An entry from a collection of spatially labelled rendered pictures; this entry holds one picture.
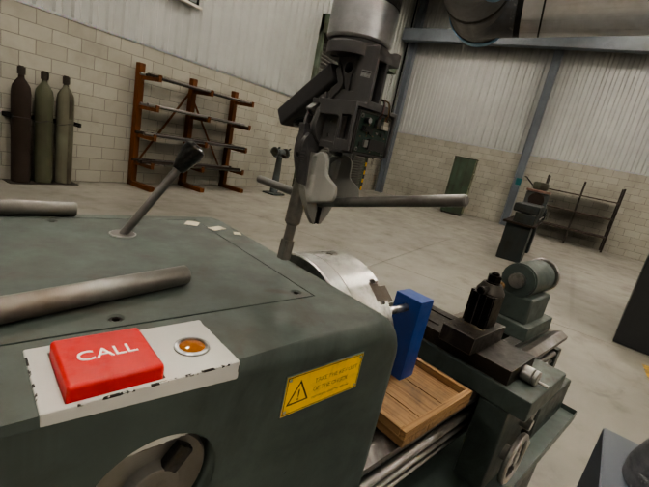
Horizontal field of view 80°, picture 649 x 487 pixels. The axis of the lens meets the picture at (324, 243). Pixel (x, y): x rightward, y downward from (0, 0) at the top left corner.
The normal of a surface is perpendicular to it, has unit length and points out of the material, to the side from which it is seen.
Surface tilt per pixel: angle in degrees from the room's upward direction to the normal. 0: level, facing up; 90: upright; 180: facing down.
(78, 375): 0
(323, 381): 90
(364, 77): 90
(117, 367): 0
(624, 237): 90
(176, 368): 0
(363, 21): 90
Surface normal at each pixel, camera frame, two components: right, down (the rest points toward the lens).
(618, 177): -0.54, 0.11
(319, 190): -0.73, 0.06
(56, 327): 0.20, -0.95
